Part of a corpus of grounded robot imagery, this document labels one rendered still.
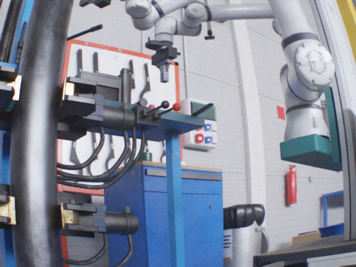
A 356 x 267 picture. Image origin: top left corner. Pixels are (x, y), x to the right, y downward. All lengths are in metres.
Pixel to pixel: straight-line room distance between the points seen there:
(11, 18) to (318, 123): 1.58
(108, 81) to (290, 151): 1.01
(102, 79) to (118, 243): 1.44
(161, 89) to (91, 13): 1.26
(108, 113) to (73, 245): 2.13
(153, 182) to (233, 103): 2.73
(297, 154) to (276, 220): 4.38
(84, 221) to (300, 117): 0.85
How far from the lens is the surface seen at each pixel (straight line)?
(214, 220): 3.08
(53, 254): 1.42
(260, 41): 6.37
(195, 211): 2.96
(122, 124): 1.82
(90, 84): 1.53
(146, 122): 1.88
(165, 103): 1.74
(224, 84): 5.28
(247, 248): 3.46
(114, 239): 3.07
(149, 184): 2.74
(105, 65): 4.21
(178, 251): 2.27
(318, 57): 1.22
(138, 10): 1.36
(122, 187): 2.95
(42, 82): 1.50
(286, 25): 1.31
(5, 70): 1.41
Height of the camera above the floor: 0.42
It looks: 14 degrees up
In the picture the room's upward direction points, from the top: 2 degrees counter-clockwise
